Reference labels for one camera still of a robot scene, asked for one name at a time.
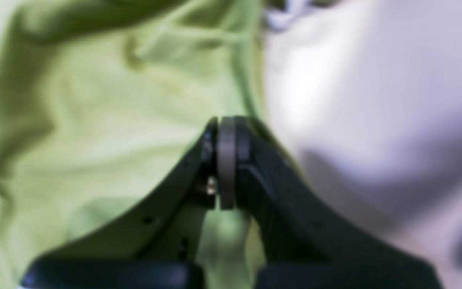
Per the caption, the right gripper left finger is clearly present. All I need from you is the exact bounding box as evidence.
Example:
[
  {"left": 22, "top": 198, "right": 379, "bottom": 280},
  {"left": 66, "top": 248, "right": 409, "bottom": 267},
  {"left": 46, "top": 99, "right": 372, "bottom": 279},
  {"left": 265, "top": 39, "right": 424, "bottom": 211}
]
[{"left": 20, "top": 117, "right": 218, "bottom": 289}]

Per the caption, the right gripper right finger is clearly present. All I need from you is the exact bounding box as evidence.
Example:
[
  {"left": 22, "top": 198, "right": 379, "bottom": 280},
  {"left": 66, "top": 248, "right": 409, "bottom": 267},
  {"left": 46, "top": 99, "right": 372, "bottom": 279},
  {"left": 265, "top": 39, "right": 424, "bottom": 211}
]
[{"left": 218, "top": 116, "right": 442, "bottom": 289}]

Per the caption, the green t-shirt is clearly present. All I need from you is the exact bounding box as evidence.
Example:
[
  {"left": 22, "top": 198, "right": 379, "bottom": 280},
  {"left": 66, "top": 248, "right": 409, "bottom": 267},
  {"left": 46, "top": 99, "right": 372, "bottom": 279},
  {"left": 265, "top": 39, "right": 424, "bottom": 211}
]
[{"left": 0, "top": 0, "right": 284, "bottom": 289}]

